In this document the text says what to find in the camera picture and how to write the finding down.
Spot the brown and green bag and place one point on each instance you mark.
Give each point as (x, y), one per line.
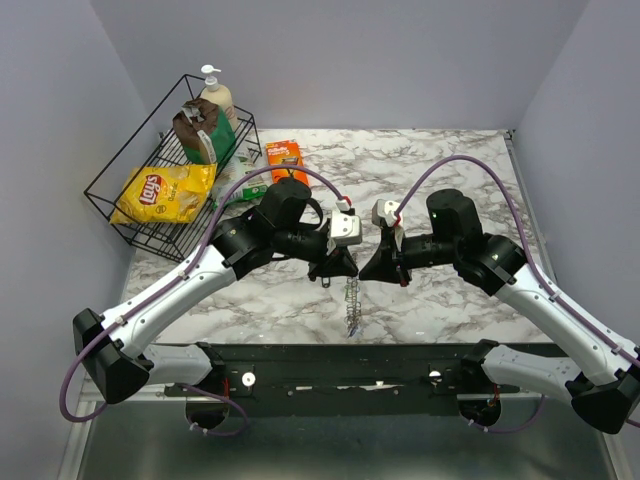
(204, 132)

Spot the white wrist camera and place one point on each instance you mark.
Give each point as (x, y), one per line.
(344, 229)
(385, 214)

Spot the round metal keyring disc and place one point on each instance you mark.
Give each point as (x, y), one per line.
(353, 306)

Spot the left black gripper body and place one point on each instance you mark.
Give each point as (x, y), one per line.
(319, 268)

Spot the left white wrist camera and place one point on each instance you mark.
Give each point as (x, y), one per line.
(344, 229)

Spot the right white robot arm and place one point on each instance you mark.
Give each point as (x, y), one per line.
(599, 380)

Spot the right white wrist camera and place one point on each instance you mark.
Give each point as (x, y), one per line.
(385, 214)

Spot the cream pump lotion bottle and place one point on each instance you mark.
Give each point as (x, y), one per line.
(219, 94)

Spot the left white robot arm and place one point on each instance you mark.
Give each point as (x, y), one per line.
(117, 347)

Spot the black wire rack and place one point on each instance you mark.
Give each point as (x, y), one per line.
(153, 144)

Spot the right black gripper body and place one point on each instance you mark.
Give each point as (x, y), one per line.
(390, 246)

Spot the yellow Lays chips bag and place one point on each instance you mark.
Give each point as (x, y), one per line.
(164, 194)

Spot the orange Gillette razor box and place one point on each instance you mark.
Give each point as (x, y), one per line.
(286, 154)

